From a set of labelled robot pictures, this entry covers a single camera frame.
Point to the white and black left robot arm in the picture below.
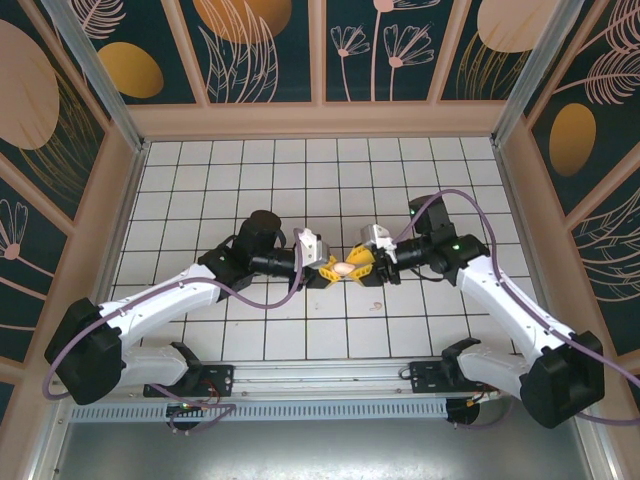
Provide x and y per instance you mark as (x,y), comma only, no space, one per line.
(160,297)

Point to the beige earbud charging case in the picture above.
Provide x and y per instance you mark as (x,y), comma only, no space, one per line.
(344,268)

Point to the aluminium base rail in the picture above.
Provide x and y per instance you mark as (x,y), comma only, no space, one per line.
(320,377)

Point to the aluminium table side rail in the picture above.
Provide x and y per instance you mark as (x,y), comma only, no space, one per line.
(520,215)
(122,215)

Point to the aluminium frame post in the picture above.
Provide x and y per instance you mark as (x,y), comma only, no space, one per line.
(95,65)
(539,65)

